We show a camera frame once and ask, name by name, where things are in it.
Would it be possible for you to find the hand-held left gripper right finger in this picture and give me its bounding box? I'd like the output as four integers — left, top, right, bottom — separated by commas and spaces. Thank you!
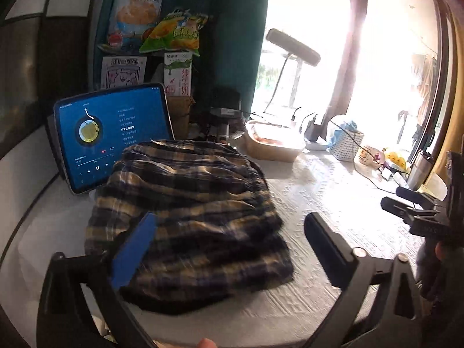
304, 212, 425, 348

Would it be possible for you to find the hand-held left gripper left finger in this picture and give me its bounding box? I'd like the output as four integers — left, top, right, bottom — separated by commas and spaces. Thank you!
36, 211, 158, 348

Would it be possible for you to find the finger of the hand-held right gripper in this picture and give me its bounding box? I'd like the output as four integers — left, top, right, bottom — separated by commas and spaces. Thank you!
396, 186, 448, 207
380, 196, 441, 225

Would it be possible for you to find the plaid flannel shirt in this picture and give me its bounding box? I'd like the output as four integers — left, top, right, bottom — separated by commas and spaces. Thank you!
84, 139, 295, 314

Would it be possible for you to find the person's right hand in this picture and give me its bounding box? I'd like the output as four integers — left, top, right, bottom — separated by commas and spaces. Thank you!
433, 241, 464, 266

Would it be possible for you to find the steel thermos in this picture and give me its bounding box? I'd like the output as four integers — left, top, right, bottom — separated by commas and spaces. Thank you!
408, 150, 434, 193

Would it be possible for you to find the yellow packet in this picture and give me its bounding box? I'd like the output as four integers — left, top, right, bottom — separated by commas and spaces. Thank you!
384, 148, 408, 171

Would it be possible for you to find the large white mug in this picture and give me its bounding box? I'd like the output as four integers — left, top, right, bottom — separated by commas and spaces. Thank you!
357, 145, 379, 165

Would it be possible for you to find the white perforated basket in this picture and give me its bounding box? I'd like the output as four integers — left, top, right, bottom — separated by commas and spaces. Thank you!
331, 130, 365, 162

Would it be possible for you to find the clear plastic bag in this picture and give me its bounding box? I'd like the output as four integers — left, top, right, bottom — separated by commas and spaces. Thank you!
327, 115, 345, 149

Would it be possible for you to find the yellow curtain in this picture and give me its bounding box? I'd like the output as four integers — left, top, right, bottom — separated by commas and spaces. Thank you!
424, 18, 464, 196

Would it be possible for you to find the hanging beige garment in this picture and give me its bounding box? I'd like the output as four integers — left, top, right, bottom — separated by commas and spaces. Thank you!
417, 54, 439, 117

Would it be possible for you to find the black charger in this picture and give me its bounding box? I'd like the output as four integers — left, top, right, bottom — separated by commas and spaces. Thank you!
306, 114, 325, 142

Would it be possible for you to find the tablet with blue screen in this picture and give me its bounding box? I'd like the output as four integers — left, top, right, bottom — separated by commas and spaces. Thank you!
53, 83, 175, 195

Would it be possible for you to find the beige lunch container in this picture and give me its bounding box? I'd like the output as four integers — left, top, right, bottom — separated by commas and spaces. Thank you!
244, 119, 307, 162

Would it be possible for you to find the brown cardboard box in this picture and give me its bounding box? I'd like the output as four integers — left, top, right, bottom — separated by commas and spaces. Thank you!
167, 95, 196, 140

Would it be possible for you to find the white box with bear print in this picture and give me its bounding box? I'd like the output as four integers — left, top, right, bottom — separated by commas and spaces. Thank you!
101, 56, 147, 89

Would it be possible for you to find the black box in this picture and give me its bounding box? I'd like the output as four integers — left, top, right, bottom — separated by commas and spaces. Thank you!
210, 87, 242, 120

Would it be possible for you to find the white milk carton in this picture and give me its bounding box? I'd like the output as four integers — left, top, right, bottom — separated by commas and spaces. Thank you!
164, 51, 193, 98

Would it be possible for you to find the desk lamp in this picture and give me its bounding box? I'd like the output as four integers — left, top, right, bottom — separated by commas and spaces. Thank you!
250, 28, 322, 120

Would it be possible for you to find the green snack bag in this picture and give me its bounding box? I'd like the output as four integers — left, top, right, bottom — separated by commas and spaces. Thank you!
139, 7, 209, 57

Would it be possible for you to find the teal curtain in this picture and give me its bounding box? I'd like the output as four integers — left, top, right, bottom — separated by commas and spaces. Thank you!
92, 0, 272, 117

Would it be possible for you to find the white and red chip bag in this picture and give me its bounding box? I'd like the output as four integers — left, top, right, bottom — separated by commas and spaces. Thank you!
98, 0, 173, 53

